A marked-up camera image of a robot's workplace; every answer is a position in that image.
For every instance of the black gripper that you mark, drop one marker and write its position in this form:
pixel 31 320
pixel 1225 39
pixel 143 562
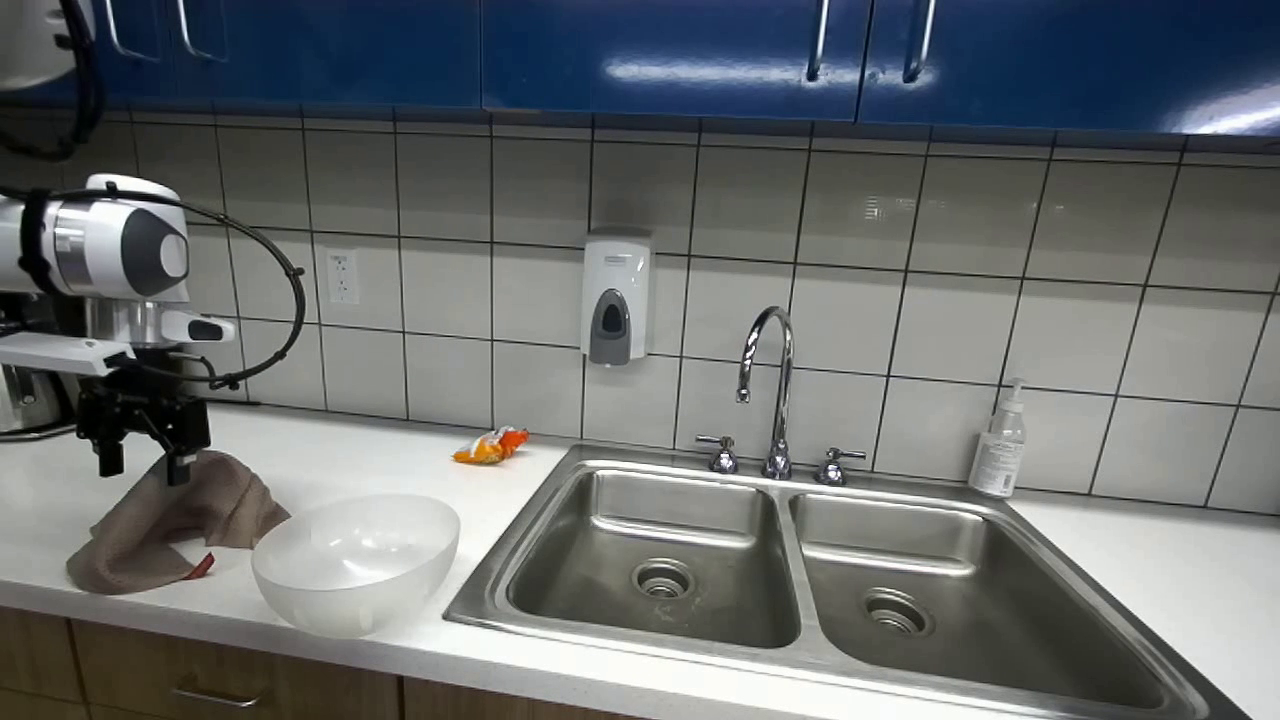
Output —
pixel 145 407

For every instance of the brown towel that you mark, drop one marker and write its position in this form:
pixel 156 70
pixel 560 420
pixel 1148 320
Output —
pixel 145 534

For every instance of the white translucent bowl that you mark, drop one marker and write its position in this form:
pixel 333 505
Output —
pixel 355 562

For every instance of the wooden base cabinets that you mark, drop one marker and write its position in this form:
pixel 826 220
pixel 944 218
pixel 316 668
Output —
pixel 133 665

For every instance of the orange snack bag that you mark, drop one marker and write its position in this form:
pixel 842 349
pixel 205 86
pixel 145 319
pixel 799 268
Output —
pixel 487 449

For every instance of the stainless steel double sink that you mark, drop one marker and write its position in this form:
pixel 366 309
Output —
pixel 693 534

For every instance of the chrome gooseneck faucet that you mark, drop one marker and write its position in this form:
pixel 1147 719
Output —
pixel 782 403

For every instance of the clear pump soap bottle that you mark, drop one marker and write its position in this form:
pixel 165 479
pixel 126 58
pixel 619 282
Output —
pixel 999 460

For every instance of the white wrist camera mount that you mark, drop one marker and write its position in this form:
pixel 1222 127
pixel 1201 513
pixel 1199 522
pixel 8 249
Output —
pixel 67 352

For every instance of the white wall outlet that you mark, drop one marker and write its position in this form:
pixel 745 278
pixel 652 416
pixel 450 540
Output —
pixel 342 282

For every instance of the white wall soap dispenser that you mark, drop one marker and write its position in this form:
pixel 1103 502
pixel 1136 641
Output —
pixel 619 285

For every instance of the blue wall cabinets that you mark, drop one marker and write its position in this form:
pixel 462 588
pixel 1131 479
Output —
pixel 532 54

